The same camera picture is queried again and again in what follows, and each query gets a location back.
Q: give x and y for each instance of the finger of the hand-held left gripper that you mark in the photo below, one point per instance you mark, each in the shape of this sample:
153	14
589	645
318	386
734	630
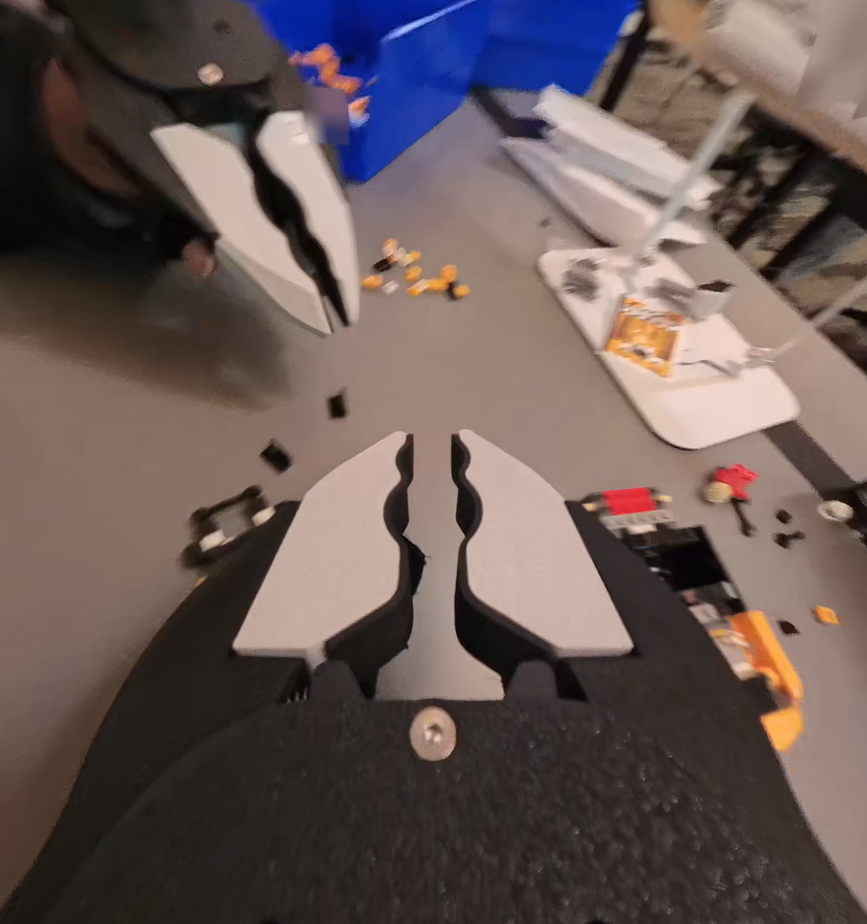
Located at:
325	216
245	231

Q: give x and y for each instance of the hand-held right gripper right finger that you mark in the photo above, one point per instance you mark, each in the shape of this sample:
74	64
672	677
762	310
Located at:
541	577

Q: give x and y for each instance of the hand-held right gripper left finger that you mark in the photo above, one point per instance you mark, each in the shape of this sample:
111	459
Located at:
325	570

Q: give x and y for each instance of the black lego assembly with bar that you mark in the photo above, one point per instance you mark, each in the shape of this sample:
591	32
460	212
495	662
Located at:
224	504

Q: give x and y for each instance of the loose orange and white lego pieces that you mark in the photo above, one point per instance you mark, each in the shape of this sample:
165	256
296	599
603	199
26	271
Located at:
413	274

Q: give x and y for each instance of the black lego brick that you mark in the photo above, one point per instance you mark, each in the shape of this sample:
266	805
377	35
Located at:
276	456

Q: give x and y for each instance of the heap of orange lego parts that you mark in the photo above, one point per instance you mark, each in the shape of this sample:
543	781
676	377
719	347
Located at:
325	68

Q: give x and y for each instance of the partly built lego vehicle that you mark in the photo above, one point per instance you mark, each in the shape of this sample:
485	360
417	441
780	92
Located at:
693	563

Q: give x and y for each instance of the red lego minifigure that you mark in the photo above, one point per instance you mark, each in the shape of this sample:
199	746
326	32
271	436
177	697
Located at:
736	480

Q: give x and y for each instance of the orange lego instruction booklet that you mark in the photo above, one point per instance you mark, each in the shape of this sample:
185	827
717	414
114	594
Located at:
643	339

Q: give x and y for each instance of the cluster of grey lego pieces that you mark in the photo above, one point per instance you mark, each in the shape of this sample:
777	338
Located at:
693	299
579	276

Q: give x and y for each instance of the small orange lego piece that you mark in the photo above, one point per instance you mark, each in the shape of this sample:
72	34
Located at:
826	615

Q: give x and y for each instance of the white round lego piece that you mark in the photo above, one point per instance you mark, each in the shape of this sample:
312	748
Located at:
835	511

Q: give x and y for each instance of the person's left hand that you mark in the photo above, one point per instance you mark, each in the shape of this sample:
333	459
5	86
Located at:
86	144

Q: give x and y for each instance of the blue plastic bin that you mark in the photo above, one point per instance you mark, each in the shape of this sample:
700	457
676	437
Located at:
419	108

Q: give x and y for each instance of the white tray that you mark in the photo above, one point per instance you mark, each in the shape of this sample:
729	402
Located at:
715	404

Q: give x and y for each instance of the white cardboard box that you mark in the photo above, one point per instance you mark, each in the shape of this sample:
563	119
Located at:
592	123
606	202

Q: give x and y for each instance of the silver metal stand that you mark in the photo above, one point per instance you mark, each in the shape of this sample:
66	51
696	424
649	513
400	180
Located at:
697	177

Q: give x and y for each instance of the beige table with black legs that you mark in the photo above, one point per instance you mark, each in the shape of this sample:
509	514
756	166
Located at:
801	105

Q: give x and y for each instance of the black lego bracket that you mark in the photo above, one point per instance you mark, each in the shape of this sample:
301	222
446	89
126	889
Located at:
338	406

